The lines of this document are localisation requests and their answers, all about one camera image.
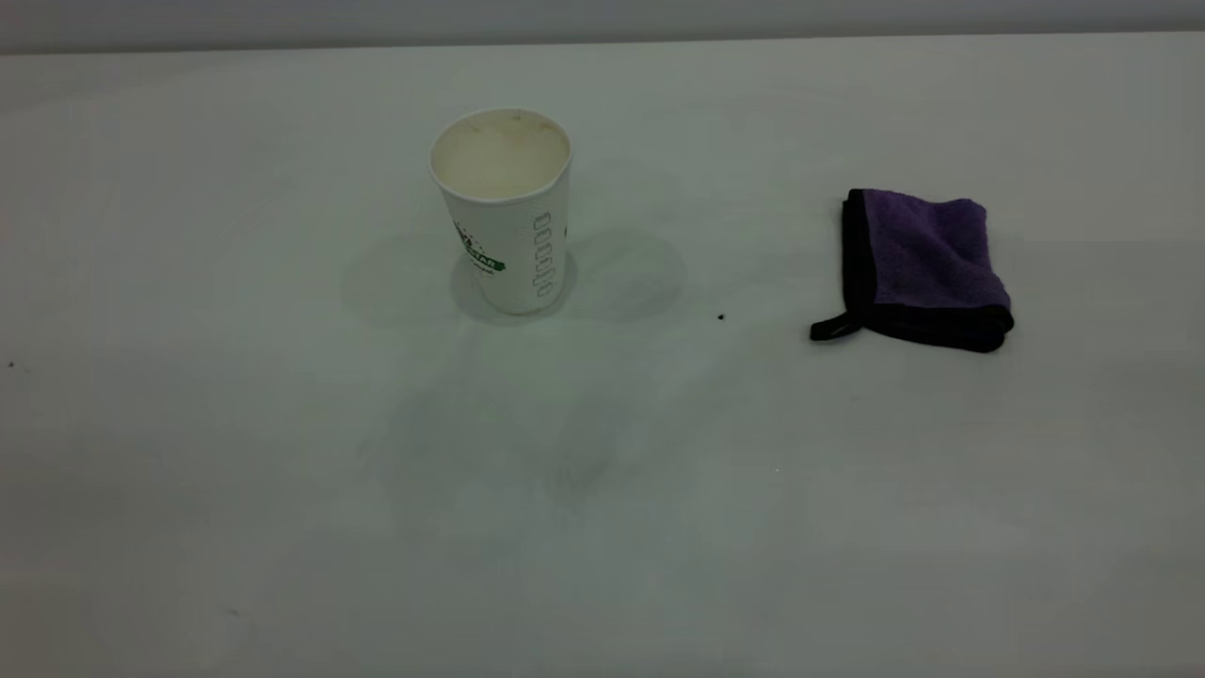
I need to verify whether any white paper coffee cup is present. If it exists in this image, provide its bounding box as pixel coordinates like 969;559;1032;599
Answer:
428;106;573;316

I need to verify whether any purple microfiber cloth black trim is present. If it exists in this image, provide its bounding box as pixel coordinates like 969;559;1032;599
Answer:
810;188;1016;354

